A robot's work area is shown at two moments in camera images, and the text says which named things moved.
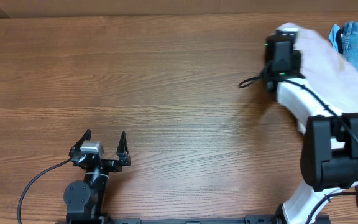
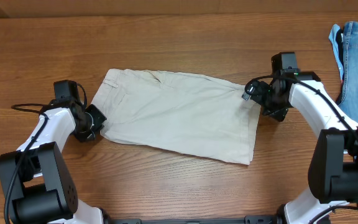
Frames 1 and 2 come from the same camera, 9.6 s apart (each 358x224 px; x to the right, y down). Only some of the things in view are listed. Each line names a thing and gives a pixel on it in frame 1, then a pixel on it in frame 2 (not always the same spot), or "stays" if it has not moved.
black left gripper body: x=109 y=165 → x=92 y=123
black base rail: x=79 y=219 stays
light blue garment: x=332 y=36 stays
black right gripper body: x=294 y=60 → x=274 y=103
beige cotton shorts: x=330 y=78 → x=177 y=112
